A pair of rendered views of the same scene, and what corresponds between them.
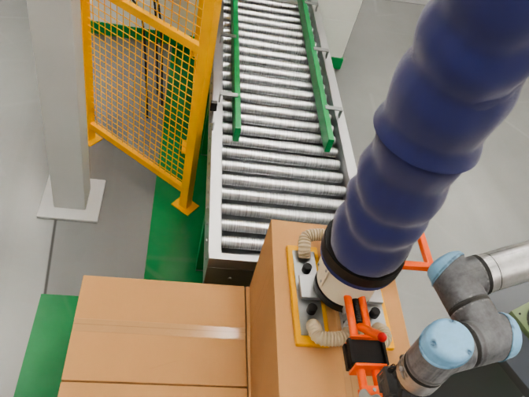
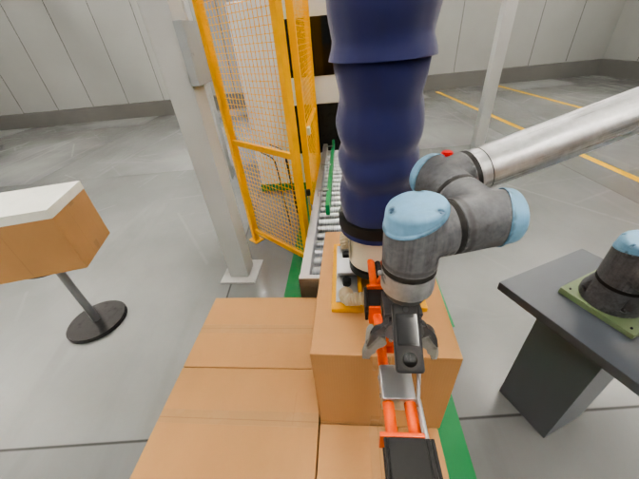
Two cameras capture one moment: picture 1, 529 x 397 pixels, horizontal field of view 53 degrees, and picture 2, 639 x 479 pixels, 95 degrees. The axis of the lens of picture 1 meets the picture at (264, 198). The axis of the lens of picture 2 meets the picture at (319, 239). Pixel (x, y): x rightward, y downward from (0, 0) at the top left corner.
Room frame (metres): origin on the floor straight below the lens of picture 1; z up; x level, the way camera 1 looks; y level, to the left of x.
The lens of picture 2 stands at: (0.18, -0.41, 1.65)
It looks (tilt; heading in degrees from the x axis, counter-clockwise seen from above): 35 degrees down; 22
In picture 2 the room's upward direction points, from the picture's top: 6 degrees counter-clockwise
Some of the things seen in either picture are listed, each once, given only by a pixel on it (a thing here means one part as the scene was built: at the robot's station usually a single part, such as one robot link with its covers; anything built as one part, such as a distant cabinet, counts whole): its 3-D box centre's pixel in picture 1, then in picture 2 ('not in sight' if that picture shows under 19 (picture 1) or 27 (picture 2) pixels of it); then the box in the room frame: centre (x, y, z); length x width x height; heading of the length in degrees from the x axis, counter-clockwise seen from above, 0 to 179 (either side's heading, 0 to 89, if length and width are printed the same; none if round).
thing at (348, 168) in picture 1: (331, 107); not in sight; (2.53, -0.21, 0.50); 2.31 x 0.05 x 0.19; 15
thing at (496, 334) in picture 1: (482, 335); (475, 217); (0.65, -0.50, 1.39); 0.12 x 0.12 x 0.09; 30
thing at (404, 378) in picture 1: (418, 372); (405, 277); (0.58, -0.41, 1.29); 0.10 x 0.09 x 0.05; 105
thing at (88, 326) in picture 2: not in sight; (76, 293); (0.99, 1.78, 0.31); 0.40 x 0.40 x 0.62
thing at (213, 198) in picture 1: (215, 92); (319, 195); (2.36, 0.42, 0.50); 2.31 x 0.05 x 0.19; 15
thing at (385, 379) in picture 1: (403, 384); (402, 306); (0.59, -0.41, 1.21); 0.09 x 0.08 x 0.12; 15
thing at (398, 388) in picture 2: not in sight; (396, 386); (0.51, -0.41, 1.07); 0.07 x 0.07 x 0.04; 15
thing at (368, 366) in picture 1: (365, 354); (383, 303); (0.72, -0.36, 1.07); 0.10 x 0.08 x 0.06; 105
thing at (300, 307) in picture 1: (308, 290); (346, 270); (0.94, -0.20, 0.97); 0.34 x 0.10 x 0.05; 15
